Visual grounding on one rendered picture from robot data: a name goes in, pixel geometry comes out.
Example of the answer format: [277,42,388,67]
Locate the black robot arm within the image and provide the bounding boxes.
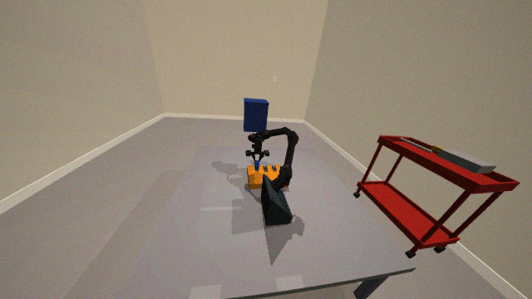
[248,127,299,192]

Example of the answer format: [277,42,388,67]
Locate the orange flat plate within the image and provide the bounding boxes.
[247,165,281,189]

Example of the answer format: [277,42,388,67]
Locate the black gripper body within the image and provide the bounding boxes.
[246,146,269,156]

